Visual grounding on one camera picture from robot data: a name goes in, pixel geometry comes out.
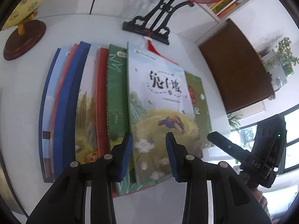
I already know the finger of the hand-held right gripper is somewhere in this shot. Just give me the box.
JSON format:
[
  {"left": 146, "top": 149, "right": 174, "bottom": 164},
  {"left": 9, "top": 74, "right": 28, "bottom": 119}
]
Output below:
[{"left": 207, "top": 132, "right": 252, "bottom": 166}]

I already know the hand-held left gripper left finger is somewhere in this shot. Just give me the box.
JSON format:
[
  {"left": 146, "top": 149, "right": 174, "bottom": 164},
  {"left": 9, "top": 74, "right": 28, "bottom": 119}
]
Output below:
[{"left": 26, "top": 132, "right": 134, "bottom": 224}]

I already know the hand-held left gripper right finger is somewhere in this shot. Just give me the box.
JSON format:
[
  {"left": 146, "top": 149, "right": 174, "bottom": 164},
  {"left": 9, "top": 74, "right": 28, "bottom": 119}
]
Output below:
[{"left": 165, "top": 132, "right": 272, "bottom": 224}]

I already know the pale meadow cover book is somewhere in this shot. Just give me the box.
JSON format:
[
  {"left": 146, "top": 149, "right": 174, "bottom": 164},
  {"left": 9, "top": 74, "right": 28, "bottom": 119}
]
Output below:
[{"left": 126, "top": 41, "right": 203, "bottom": 187}]

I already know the fanned pile of picture books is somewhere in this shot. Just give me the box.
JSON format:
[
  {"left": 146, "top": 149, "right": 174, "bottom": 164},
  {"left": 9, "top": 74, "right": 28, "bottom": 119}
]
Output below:
[{"left": 38, "top": 41, "right": 213, "bottom": 197}]

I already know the person's right forearm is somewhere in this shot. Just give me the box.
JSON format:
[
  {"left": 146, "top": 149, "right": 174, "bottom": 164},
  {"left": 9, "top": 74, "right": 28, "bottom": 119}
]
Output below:
[{"left": 253, "top": 187, "right": 270, "bottom": 223}]

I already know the row of white blue books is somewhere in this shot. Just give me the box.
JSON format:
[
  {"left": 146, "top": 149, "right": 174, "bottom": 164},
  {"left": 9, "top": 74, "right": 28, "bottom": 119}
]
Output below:
[{"left": 206, "top": 0, "right": 251, "bottom": 19}]

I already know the green floor plant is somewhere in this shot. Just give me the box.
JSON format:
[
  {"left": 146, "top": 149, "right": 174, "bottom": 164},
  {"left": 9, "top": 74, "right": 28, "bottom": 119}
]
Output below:
[{"left": 227, "top": 113, "right": 244, "bottom": 131}]

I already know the grey container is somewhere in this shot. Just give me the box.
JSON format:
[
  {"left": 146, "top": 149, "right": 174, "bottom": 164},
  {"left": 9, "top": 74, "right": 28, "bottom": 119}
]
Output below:
[{"left": 269, "top": 64, "right": 288, "bottom": 92}]

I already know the brown wooden cabinet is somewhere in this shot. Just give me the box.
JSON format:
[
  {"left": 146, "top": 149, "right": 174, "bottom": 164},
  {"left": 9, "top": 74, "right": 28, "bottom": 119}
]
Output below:
[{"left": 198, "top": 19, "right": 279, "bottom": 115}]

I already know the potted plant on cabinet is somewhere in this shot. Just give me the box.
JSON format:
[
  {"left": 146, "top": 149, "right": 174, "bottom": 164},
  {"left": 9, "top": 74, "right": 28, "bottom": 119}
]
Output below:
[{"left": 263, "top": 37, "right": 299, "bottom": 75}]

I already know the red tassel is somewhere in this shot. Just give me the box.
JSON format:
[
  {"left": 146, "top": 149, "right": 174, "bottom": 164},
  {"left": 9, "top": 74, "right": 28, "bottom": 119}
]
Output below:
[{"left": 142, "top": 29, "right": 179, "bottom": 66}]

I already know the embroidered round fan on stand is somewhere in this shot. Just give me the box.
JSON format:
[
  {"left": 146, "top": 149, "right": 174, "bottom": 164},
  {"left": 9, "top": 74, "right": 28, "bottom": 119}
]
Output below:
[{"left": 122, "top": 0, "right": 236, "bottom": 46}]

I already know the beige globe on wooden base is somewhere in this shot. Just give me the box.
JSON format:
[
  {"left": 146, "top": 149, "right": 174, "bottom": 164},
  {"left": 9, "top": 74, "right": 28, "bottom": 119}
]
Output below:
[{"left": 0, "top": 0, "right": 58, "bottom": 61}]

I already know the dark window frame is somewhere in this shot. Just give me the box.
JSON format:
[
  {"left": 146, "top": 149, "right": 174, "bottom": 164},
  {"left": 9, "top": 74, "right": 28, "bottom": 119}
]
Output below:
[{"left": 278, "top": 106, "right": 299, "bottom": 175}]

